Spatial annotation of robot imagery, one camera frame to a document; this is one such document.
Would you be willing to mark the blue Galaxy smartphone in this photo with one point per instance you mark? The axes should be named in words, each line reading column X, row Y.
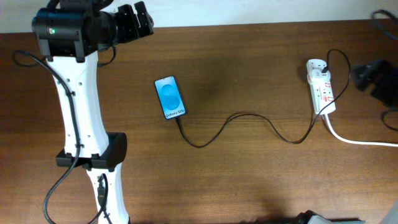
column 170, row 98

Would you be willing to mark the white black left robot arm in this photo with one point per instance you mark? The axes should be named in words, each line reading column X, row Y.
column 71, row 34

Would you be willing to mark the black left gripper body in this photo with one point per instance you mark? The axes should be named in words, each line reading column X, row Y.
column 127, row 27

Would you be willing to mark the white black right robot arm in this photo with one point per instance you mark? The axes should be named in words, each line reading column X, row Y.
column 383, row 75

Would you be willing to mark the white USB charger adapter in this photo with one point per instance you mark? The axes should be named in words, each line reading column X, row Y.
column 315, row 72

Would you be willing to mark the white power strip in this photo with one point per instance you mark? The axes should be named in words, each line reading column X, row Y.
column 322, row 98

